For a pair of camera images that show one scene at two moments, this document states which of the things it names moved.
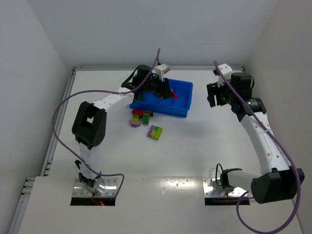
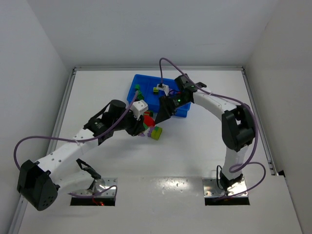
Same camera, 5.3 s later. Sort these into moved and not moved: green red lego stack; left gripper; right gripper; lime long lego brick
Moved: left gripper; right gripper
Not moved: lime long lego brick; green red lego stack
